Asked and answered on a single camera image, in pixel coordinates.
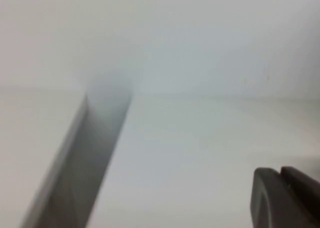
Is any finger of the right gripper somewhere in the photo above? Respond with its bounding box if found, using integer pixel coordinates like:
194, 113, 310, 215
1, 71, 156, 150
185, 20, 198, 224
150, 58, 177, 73
279, 165, 320, 228
250, 167, 317, 228

